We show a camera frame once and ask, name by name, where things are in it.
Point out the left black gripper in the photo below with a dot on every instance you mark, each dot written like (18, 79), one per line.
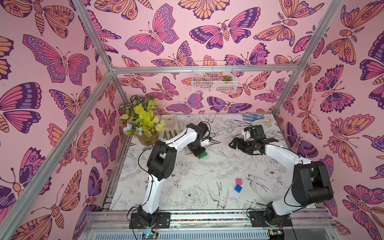
(197, 153)

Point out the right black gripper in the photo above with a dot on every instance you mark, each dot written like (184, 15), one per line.
(244, 145)

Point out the green lego brick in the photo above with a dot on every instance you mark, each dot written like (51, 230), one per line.
(203, 155)

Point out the blue lego brick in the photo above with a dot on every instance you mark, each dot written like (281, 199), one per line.
(238, 188)

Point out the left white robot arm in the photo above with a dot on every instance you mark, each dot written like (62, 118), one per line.
(162, 160)

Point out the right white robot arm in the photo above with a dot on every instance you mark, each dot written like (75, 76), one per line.
(311, 182)

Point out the blue white glove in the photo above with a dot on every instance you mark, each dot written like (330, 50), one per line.
(257, 118)

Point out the white green garden glove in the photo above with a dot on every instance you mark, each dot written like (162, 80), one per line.
(171, 127)

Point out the glass vase with flowers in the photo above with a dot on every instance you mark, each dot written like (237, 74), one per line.
(138, 119)

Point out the small green succulent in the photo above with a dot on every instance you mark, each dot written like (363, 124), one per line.
(227, 78)

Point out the white wire basket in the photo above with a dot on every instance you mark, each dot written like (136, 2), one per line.
(209, 79)

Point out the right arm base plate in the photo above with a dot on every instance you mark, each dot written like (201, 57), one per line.
(267, 219)

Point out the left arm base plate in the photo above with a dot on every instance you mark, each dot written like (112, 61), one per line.
(142, 220)

